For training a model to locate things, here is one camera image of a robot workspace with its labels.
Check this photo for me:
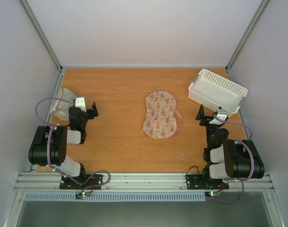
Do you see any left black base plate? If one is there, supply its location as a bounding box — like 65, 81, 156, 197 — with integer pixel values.
59, 174, 104, 190

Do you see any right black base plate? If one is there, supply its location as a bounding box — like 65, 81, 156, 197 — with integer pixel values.
185, 174, 229, 190

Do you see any white round mesh bag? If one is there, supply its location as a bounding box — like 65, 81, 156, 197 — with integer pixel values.
49, 87, 77, 121

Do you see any floral mesh laundry bag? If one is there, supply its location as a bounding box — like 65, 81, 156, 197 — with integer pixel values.
142, 90, 183, 139

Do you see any left aluminium frame post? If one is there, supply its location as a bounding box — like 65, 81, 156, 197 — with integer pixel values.
19, 0, 63, 72

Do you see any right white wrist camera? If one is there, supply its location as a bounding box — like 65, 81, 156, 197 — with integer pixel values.
209, 109, 228, 125

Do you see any aluminium front rail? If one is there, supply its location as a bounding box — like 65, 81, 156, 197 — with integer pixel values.
14, 172, 274, 192

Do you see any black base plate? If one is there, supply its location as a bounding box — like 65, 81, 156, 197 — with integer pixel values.
59, 174, 104, 190
185, 174, 229, 190

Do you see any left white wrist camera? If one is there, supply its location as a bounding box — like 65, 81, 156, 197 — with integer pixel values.
75, 97, 86, 112

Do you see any grey slotted cable duct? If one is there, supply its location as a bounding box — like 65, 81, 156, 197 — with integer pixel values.
25, 192, 206, 202

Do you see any white perforated plastic basket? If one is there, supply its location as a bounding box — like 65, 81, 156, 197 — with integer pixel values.
188, 69, 248, 117

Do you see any aluminium frame post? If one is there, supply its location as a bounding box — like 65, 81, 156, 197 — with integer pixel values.
225, 0, 270, 74
19, 0, 63, 72

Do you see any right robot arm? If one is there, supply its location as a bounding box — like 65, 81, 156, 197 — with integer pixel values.
196, 105, 265, 189

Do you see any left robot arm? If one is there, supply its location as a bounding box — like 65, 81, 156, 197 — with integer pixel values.
28, 101, 99, 188

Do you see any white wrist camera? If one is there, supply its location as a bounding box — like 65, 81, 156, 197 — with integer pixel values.
209, 109, 228, 125
75, 97, 86, 112

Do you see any right aluminium frame post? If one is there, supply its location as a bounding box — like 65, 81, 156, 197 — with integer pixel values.
225, 0, 270, 74

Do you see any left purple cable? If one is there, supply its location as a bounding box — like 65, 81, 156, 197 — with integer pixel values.
35, 97, 111, 190

